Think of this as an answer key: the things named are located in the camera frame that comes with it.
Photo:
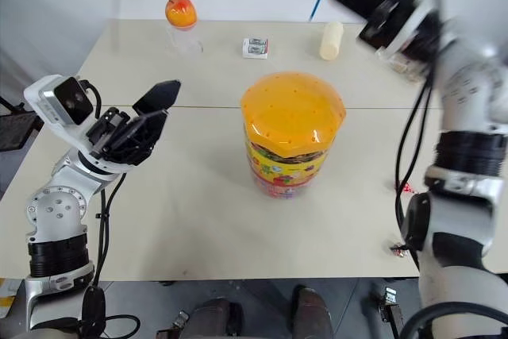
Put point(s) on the black chair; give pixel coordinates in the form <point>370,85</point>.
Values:
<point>16,128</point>

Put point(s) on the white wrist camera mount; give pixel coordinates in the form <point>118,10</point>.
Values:
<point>412,21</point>
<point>47,97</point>

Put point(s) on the red wrapped lollipop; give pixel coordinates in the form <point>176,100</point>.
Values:
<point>406,188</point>
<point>398,249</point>

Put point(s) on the colourful printed lollipop jar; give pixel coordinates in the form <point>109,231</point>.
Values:
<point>287,174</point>

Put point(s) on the clear plastic container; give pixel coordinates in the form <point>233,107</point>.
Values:
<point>399,63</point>

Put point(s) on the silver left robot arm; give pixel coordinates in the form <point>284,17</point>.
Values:
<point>55,212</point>

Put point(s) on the small clear plastic jar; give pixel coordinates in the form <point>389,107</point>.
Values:
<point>184,41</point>

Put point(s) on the small white printed box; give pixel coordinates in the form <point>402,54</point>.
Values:
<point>256,48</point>

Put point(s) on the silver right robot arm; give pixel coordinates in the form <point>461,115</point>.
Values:
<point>464,180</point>

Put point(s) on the black metal bracket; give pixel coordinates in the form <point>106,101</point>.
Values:
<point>391,307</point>

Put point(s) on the cream cylindrical roll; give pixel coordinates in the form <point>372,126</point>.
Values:
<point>331,41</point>

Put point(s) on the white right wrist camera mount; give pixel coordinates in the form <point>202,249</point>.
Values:
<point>412,21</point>

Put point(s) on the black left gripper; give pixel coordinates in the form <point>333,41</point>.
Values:
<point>127,140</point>

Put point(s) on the dark rounded shape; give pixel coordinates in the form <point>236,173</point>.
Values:
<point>311,311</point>
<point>216,317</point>

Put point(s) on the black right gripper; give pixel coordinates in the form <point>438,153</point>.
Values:
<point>385,13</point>

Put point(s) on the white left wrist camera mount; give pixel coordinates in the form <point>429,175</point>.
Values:
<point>47,97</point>

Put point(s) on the orange translucent jar lid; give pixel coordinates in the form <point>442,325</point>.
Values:
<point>291,110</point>

